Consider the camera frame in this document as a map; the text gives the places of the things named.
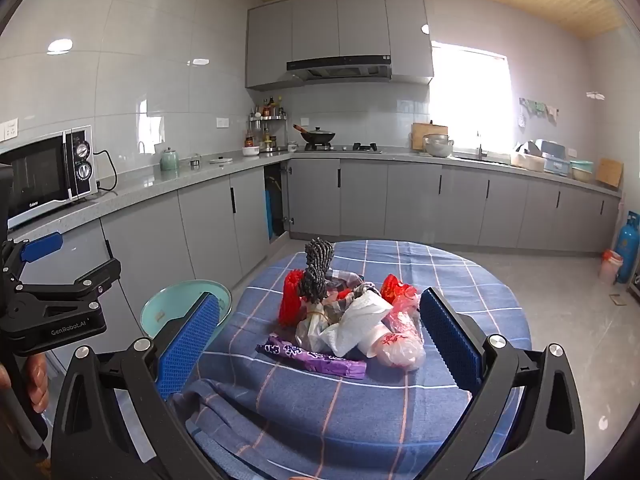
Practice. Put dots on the black wok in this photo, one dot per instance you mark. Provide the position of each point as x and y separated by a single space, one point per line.
317 136

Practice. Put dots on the red and white plastic bag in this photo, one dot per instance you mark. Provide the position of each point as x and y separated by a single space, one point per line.
611 265

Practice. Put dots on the silver microwave oven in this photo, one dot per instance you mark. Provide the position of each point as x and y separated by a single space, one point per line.
45 175

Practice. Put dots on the white bowl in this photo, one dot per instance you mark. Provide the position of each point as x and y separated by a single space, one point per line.
251 150

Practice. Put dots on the blue plaid tablecloth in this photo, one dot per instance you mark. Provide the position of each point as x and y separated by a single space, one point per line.
310 410

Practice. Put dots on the hanging cloths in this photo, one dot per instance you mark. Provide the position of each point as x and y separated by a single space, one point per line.
537 109

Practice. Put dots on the clear bag with red print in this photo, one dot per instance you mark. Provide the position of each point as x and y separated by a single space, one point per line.
400 352

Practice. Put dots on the grey upper cabinets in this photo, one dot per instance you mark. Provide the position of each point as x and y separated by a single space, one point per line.
315 25

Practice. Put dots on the green ceramic jar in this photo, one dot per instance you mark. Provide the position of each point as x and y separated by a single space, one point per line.
169 161

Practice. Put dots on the small metal cup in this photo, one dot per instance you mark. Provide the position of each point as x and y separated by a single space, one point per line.
195 163

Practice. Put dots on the person's left hand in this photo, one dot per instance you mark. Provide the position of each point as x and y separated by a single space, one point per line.
37 385

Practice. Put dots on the purple snack wrapper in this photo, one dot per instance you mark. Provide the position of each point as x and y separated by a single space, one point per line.
320 360

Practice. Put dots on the pale green bowl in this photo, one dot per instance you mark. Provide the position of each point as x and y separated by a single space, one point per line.
582 171

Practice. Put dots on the light blue storage box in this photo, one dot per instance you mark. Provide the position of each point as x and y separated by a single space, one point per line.
555 160

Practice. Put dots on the teal trash bin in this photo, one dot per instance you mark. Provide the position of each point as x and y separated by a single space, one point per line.
170 300

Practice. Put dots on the pinkish clear plastic bag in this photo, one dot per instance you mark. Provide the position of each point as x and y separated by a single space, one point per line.
406 312

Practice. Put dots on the dark blue barrel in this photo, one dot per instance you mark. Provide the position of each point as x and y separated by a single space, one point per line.
272 210

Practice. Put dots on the metal pot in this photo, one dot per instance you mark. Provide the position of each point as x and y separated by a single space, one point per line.
437 146

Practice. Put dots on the metal faucet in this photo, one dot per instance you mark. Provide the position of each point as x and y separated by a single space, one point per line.
481 152

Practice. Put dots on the row of sauce bottles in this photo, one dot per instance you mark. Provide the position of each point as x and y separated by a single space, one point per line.
267 108

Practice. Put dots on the black range hood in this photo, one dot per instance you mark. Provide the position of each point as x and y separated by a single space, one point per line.
340 63

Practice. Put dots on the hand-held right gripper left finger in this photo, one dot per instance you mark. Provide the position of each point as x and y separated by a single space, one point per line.
187 345

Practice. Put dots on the grey lower kitchen cabinets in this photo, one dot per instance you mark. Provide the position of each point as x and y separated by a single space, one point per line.
410 200

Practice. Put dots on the blue gas cylinder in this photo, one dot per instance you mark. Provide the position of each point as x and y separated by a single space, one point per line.
627 250

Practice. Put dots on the wooden cutting board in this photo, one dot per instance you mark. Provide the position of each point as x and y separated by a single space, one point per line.
425 129

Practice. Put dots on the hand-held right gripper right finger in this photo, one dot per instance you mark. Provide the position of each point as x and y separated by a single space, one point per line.
450 340

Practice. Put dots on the bright window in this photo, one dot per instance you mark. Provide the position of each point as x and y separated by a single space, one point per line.
470 95

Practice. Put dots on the white basin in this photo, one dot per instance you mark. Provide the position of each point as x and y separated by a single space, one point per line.
527 160

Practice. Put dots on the metal spice rack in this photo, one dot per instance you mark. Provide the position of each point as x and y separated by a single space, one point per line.
267 118

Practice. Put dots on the red plastic wrapper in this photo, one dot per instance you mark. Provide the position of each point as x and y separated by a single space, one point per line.
289 300

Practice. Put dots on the dark printed packet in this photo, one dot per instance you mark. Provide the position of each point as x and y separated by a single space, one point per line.
367 290

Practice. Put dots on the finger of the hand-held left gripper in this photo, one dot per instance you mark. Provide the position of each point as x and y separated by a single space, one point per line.
75 285
42 247

